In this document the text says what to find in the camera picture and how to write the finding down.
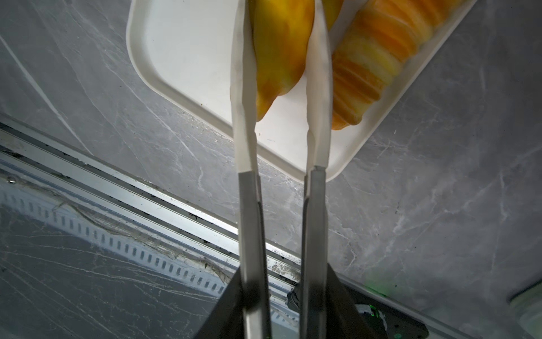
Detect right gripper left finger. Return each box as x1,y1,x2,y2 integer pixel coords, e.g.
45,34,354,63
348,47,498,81
194,268,244,339

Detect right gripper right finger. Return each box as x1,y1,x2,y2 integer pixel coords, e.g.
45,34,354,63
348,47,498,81
325,264,379,339

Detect metal tongs white tips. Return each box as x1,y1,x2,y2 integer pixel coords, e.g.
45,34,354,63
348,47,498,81
230,1,333,338

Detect long twisted bread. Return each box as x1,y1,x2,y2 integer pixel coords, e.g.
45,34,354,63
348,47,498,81
332,0,461,130

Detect yellow croissant bread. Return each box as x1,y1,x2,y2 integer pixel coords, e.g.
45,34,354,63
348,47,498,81
247,0,344,122

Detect pale green object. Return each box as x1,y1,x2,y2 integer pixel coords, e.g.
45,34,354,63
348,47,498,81
509,281,541,338

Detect white rectangular tray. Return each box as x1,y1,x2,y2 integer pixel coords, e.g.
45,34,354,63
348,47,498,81
126,1,474,182

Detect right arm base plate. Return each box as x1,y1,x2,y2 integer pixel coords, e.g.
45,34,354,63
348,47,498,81
341,281,430,339

